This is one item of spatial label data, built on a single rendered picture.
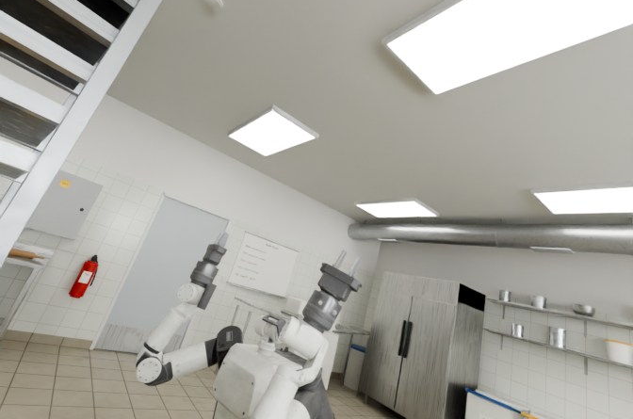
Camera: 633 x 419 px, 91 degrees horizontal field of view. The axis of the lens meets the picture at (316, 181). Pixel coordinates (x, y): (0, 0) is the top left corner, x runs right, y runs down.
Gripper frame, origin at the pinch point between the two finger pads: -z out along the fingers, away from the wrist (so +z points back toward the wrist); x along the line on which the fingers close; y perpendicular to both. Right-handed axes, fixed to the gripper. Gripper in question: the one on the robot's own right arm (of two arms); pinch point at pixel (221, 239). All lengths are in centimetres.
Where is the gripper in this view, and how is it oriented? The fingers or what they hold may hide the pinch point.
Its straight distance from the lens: 137.0
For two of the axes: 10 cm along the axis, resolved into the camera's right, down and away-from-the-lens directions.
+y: -7.5, -5.1, -4.1
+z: -3.4, 8.4, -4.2
